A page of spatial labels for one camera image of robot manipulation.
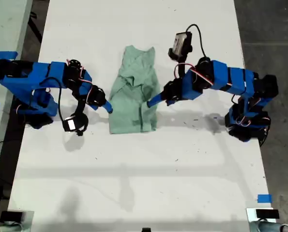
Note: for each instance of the square blue tape piece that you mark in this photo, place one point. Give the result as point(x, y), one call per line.
point(264, 198)

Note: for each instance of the black stand leg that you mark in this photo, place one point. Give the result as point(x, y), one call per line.
point(36, 29)

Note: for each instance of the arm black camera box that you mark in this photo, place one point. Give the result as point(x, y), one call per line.
point(72, 124)
point(181, 44)

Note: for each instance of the pale green T-shirt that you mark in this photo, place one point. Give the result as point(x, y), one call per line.
point(131, 96)

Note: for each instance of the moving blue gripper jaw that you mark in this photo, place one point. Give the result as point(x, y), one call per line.
point(158, 101)
point(106, 108)

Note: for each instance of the long blue tape strip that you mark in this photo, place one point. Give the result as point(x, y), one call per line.
point(2, 55)

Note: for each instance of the small black block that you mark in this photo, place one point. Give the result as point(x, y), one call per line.
point(146, 229)

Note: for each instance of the black box on grey bracket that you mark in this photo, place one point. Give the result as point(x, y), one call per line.
point(11, 215)

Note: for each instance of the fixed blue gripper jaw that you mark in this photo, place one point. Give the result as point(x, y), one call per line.
point(156, 98)
point(108, 105)

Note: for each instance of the pale side table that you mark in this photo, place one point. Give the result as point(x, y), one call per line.
point(3, 24)

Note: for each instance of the black box on white plate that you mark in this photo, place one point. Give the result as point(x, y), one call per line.
point(267, 213)

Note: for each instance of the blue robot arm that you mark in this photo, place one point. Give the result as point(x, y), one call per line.
point(39, 75)
point(231, 77)

